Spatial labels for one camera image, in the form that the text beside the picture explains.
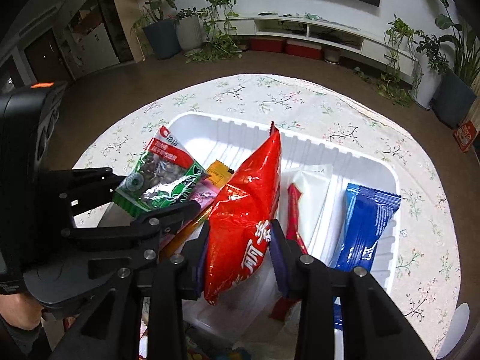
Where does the large broad-leaf plant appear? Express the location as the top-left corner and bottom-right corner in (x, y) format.
(410, 0), (480, 83)

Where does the white storage cabinet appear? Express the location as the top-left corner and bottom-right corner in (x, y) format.
(56, 19), (121, 79)

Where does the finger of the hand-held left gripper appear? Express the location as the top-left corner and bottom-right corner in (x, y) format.
(41, 167), (126, 229)
(62, 199), (201, 282)

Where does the dark grey plant pot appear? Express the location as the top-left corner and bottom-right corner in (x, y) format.
(142, 19), (181, 60)
(435, 71), (477, 128)

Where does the red storage box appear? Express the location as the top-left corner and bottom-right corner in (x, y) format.
(250, 37), (284, 54)
(286, 39), (324, 60)

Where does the white plastic tray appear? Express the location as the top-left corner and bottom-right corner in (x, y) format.
(97, 112), (401, 346)

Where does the red cardboard box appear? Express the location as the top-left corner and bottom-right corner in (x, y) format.
(452, 120), (479, 153)

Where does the green snack packet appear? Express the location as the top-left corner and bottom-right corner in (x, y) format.
(112, 125), (209, 218)

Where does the white snack packet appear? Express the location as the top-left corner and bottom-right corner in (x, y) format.
(283, 164), (334, 267)

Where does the pink snack packet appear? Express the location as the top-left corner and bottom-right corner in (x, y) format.
(187, 178), (222, 214)

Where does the white smooth plant pot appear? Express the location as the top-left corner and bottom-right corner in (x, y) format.
(418, 67), (443, 111)

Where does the white television cabinet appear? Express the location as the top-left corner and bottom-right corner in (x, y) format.
(217, 15), (417, 79)

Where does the red stick snack packet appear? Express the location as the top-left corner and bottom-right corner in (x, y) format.
(270, 182), (309, 321)

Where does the colourful cartoon snack packet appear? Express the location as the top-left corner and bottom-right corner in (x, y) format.
(184, 339), (252, 360)

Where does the blue biscuit packet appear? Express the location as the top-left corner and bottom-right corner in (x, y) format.
(332, 182), (402, 331)

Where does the orange snack packet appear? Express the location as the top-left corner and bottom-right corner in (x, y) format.
(159, 160), (235, 261)

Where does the red snack bag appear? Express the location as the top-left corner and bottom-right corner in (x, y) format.
(204, 121), (283, 305)

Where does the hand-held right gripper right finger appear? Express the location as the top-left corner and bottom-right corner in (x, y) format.
(269, 219), (432, 360)

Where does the trailing pothos plant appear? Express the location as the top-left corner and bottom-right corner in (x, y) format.
(375, 14), (422, 107)
(185, 0), (242, 64)

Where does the person's left hand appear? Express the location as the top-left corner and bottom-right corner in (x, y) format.
(0, 294), (46, 331)

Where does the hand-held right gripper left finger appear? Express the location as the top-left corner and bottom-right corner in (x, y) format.
(49, 220), (211, 360)

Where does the white ribbed plant pot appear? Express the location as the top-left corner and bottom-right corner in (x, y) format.
(176, 15), (203, 53)

